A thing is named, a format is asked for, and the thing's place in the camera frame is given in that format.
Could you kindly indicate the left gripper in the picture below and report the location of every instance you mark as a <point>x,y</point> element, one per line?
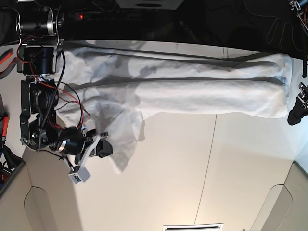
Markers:
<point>301,105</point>

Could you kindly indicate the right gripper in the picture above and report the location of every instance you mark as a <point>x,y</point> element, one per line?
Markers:
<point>72,141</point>

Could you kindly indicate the white t-shirt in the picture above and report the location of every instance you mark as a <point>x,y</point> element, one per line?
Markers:
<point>119,89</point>

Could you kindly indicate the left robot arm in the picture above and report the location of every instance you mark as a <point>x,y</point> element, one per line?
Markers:
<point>301,9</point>

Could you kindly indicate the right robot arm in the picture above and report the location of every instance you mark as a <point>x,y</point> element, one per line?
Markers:
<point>40,26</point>

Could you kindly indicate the black bag at left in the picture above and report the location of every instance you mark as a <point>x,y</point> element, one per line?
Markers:
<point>9,169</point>

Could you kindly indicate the power strip with red light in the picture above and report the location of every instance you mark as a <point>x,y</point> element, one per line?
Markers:
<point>83,16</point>

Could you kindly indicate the orange grey pliers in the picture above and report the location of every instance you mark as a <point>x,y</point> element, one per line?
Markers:
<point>7,58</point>

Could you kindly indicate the white device at top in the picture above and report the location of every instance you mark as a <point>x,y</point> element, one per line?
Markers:
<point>150,4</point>

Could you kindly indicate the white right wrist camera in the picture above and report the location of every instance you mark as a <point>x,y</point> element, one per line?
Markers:
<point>79,174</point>

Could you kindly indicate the red handled tool at left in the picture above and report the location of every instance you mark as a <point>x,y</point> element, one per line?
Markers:
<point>4,120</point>

